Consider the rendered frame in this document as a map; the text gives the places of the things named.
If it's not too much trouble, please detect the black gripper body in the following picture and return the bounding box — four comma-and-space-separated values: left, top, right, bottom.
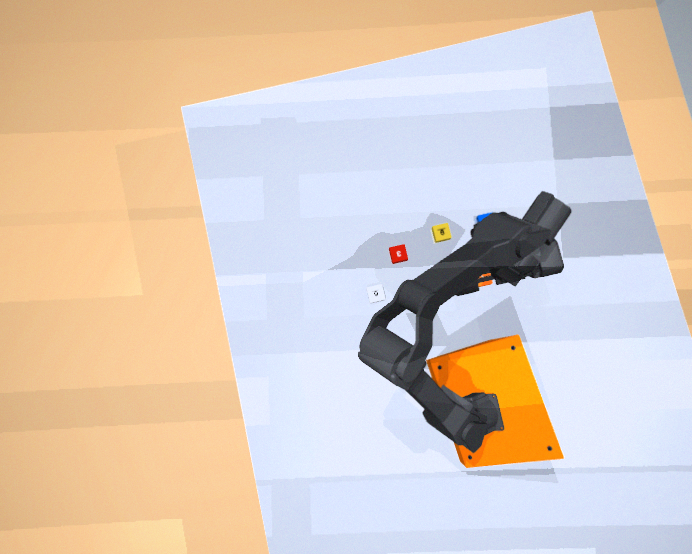
456, 239, 564, 296

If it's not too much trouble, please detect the red block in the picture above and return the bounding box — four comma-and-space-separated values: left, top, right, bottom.
389, 244, 408, 264

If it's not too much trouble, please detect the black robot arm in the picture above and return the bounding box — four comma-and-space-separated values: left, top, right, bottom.
358, 190, 571, 454

